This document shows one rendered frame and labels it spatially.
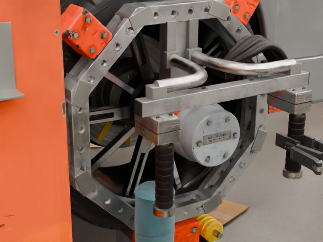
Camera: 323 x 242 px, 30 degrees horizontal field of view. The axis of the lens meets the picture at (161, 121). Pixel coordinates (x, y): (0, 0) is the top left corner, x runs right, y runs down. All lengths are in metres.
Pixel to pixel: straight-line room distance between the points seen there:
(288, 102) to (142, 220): 0.40
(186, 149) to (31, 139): 0.53
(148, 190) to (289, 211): 1.61
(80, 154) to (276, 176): 1.99
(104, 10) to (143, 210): 0.44
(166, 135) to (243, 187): 1.94
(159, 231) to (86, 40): 0.44
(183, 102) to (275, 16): 0.63
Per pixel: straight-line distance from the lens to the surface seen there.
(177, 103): 1.15
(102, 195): 1.37
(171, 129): 1.12
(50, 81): 0.82
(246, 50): 1.35
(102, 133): 1.61
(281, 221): 2.77
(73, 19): 1.23
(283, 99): 1.33
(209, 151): 1.29
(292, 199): 2.97
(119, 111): 1.44
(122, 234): 1.71
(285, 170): 1.38
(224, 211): 2.78
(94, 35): 1.25
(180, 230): 1.52
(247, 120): 1.59
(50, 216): 0.89
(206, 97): 1.19
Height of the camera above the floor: 1.32
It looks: 20 degrees down
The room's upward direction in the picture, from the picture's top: straight up
